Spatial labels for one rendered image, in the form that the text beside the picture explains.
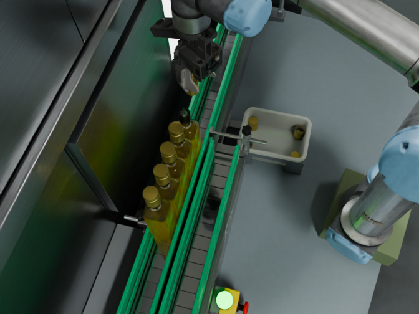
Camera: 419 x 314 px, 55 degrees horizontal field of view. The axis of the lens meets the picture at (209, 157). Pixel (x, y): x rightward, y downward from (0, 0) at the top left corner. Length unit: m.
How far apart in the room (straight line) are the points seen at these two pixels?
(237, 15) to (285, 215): 0.77
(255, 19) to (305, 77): 0.94
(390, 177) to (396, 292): 1.49
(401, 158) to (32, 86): 0.57
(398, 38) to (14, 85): 0.59
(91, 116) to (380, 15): 0.54
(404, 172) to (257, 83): 0.99
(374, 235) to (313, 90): 0.75
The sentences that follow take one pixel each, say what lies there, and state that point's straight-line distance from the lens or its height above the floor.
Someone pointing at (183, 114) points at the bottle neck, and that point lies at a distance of 1.02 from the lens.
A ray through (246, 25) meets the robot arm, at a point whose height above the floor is 1.49.
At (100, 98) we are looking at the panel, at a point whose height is 1.31.
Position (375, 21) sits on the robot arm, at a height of 1.48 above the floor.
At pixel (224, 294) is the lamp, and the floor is 0.85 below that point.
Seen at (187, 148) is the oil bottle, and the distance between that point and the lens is 1.01.
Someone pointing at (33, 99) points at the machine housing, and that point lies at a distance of 0.70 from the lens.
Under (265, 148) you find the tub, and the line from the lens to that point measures 1.37.
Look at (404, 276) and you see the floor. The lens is 2.17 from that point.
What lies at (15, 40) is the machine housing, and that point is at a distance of 0.65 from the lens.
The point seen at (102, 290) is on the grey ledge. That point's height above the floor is 0.88.
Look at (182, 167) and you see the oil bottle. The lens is 0.99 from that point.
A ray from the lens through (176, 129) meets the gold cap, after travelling 0.95.
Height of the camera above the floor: 1.95
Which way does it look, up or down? 61 degrees down
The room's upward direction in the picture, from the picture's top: 4 degrees counter-clockwise
